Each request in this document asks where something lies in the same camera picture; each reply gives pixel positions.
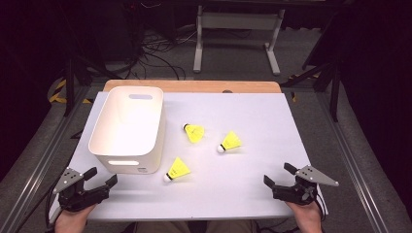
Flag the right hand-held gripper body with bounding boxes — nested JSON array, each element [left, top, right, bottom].
[[272, 164, 340, 207]]

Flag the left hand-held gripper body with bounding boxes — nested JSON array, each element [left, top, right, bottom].
[[51, 167, 111, 214]]

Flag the black tripod stand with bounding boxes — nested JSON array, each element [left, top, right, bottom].
[[62, 54, 124, 117], [280, 13, 344, 123]]

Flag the white board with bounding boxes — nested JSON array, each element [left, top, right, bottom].
[[48, 91, 328, 222]]

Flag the aluminium rail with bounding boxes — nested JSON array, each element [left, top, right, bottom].
[[0, 85, 98, 233], [315, 91, 393, 233]]

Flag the yellow shuttlecock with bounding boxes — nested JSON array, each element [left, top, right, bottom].
[[216, 130, 243, 154], [162, 156, 192, 183], [182, 122, 206, 145]]

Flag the person's left hand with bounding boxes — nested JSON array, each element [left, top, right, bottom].
[[53, 203, 97, 233]]

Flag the white plastic bin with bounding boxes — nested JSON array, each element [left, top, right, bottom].
[[87, 85, 167, 176]]

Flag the yellow black floor tape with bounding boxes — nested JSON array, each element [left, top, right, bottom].
[[48, 79, 93, 105]]

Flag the black floor cables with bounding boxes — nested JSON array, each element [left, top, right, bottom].
[[122, 28, 198, 81]]

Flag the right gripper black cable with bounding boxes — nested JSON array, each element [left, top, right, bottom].
[[315, 197, 326, 224]]

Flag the white metal stand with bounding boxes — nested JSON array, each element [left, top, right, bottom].
[[192, 4, 286, 77]]

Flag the person's right hand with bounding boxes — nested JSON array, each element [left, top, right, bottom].
[[285, 200, 324, 233]]

